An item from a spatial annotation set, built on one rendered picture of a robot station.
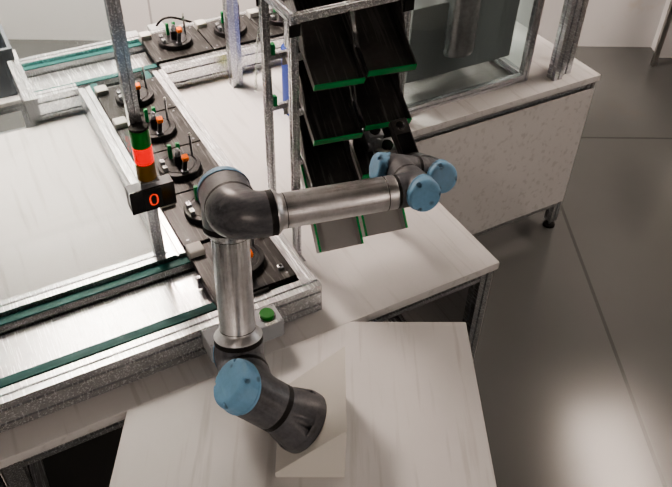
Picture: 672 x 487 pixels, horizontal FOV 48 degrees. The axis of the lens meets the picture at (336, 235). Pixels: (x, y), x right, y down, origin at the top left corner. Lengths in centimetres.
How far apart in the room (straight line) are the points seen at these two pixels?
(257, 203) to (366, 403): 69
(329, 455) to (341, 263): 73
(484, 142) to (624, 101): 203
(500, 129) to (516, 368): 99
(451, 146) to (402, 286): 97
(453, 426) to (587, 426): 125
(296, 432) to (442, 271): 80
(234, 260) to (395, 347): 61
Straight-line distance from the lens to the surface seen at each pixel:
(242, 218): 150
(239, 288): 170
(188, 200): 236
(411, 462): 188
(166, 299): 216
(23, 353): 213
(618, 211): 414
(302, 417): 174
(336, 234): 216
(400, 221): 224
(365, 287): 223
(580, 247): 385
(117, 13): 181
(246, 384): 167
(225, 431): 193
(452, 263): 234
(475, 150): 318
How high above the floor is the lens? 245
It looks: 42 degrees down
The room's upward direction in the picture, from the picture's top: 1 degrees clockwise
